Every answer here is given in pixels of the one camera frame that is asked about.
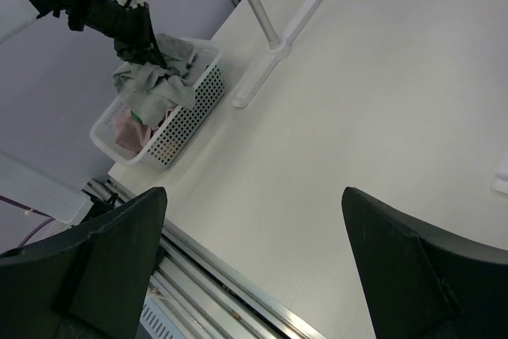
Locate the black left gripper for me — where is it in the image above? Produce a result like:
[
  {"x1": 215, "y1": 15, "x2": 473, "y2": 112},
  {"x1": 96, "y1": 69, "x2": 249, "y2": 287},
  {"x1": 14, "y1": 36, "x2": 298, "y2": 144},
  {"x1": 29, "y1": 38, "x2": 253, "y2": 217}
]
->
[{"x1": 66, "y1": 0, "x2": 167, "y2": 69}]

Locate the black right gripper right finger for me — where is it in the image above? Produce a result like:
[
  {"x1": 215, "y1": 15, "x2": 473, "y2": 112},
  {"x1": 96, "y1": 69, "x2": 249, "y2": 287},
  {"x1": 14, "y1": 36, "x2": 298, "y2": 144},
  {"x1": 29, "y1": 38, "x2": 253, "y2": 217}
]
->
[{"x1": 341, "y1": 187, "x2": 507, "y2": 338}]

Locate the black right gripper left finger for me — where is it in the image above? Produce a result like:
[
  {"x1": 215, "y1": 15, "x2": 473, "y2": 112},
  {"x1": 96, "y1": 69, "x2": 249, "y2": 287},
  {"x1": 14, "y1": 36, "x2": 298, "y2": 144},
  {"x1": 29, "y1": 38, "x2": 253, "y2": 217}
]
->
[{"x1": 1, "y1": 187, "x2": 167, "y2": 338}]

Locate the grey tank top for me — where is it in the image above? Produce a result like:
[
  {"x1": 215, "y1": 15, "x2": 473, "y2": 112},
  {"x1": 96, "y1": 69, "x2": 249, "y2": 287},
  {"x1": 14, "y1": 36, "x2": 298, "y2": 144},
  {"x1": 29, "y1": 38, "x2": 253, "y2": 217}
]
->
[{"x1": 113, "y1": 33, "x2": 198, "y2": 127}]

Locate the green tank top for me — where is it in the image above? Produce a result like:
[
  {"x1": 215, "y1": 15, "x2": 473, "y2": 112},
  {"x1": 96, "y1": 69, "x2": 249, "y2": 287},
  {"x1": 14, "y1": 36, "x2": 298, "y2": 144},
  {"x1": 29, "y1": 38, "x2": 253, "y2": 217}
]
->
[{"x1": 130, "y1": 111, "x2": 143, "y2": 124}]

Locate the mauve pink tank top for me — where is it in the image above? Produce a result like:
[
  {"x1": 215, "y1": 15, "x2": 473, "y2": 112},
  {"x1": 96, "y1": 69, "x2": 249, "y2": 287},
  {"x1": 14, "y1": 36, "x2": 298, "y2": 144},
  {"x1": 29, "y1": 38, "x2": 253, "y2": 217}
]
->
[{"x1": 111, "y1": 108, "x2": 174, "y2": 154}]

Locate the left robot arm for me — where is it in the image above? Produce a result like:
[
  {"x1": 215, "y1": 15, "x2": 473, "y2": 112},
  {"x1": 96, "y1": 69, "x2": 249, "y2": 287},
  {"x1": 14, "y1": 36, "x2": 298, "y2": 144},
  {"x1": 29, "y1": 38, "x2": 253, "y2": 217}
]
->
[{"x1": 1, "y1": 0, "x2": 166, "y2": 67}]

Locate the white plastic basket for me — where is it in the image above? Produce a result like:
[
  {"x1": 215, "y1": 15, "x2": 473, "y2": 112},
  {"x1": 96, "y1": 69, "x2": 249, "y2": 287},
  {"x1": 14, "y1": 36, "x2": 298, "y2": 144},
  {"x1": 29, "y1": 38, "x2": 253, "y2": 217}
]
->
[{"x1": 90, "y1": 39, "x2": 227, "y2": 171}]

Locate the silver clothes rack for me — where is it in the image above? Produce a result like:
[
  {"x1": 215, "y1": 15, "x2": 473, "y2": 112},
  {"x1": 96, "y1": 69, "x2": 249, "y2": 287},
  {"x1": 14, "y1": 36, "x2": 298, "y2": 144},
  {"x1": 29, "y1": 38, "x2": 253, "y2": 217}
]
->
[{"x1": 225, "y1": 0, "x2": 508, "y2": 197}]

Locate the white slotted cable duct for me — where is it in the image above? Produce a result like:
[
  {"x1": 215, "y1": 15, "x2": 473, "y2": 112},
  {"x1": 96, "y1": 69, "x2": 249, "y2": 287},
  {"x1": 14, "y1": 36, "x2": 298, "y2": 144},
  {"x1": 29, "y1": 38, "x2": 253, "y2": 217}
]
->
[{"x1": 140, "y1": 297, "x2": 185, "y2": 339}]

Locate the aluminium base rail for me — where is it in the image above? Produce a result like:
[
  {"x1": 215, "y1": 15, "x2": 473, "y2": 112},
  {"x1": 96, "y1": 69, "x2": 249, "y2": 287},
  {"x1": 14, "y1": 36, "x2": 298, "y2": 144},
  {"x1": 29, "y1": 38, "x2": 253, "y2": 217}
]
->
[{"x1": 83, "y1": 178, "x2": 338, "y2": 339}]

